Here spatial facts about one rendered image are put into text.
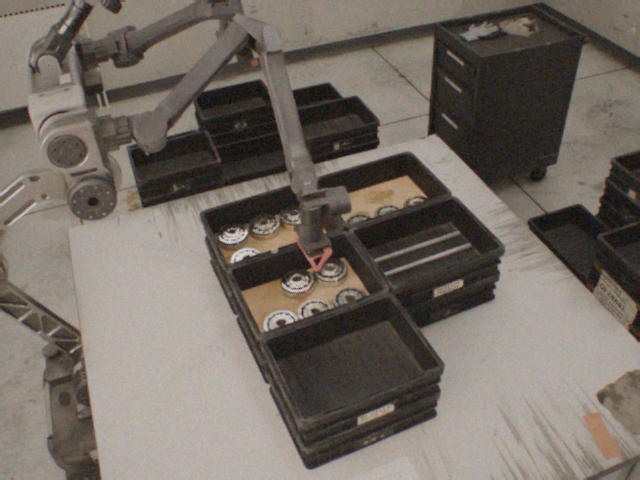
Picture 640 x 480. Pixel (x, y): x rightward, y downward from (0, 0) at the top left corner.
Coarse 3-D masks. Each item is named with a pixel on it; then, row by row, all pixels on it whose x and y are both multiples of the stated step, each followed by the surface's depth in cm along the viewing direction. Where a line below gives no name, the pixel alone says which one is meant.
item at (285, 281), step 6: (288, 270) 201; (294, 270) 202; (300, 270) 202; (306, 270) 201; (282, 276) 200; (288, 276) 200; (306, 276) 199; (312, 276) 199; (282, 282) 198; (288, 282) 198; (306, 282) 197; (312, 282) 197; (288, 288) 196; (294, 288) 196; (300, 288) 196
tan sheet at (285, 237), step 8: (248, 224) 224; (248, 232) 221; (280, 232) 220; (288, 232) 220; (256, 240) 218; (272, 240) 217; (280, 240) 217; (288, 240) 217; (240, 248) 215; (248, 248) 215; (256, 248) 215; (264, 248) 215; (272, 248) 214; (224, 256) 212
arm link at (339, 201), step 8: (304, 176) 160; (312, 176) 161; (304, 184) 160; (312, 184) 160; (304, 192) 160; (312, 192) 160; (320, 192) 162; (328, 192) 163; (336, 192) 164; (344, 192) 164; (328, 200) 162; (336, 200) 162; (344, 200) 163; (336, 208) 162; (344, 208) 163; (328, 216) 165
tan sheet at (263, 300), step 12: (348, 264) 207; (348, 276) 203; (252, 288) 201; (264, 288) 201; (276, 288) 200; (324, 288) 199; (336, 288) 199; (360, 288) 199; (252, 300) 197; (264, 300) 197; (276, 300) 197; (288, 300) 196; (300, 300) 196; (324, 300) 196; (252, 312) 193; (264, 312) 193
